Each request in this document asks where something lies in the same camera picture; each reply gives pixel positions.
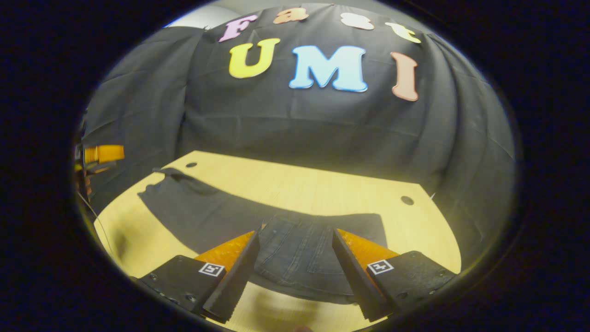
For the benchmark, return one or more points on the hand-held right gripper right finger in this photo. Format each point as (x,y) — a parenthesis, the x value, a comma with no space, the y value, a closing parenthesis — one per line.
(355,276)

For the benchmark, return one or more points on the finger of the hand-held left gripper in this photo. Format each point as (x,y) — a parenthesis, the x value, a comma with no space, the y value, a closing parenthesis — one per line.
(106,153)

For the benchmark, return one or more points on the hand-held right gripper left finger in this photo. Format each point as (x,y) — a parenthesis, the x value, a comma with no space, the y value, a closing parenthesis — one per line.
(233,281)

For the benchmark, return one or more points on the dark grey denim jeans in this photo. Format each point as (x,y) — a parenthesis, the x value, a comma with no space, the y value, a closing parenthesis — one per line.
(295,258)

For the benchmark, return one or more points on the black backdrop cloth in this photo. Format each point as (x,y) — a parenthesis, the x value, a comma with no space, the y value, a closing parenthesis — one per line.
(299,124)

